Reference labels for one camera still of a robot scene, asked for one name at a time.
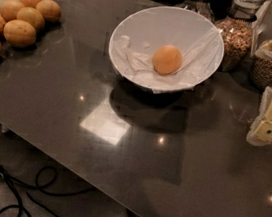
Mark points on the white cloth in bowl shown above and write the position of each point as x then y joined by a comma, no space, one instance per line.
138,65

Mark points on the dark glass jar behind bowl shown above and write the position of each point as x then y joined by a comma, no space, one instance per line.
199,6

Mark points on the white bowl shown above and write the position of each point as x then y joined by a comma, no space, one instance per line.
147,24

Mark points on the glass jar of nuts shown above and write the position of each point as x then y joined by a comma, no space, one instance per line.
237,32

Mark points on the glass jar of grains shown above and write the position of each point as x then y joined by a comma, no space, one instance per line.
261,69

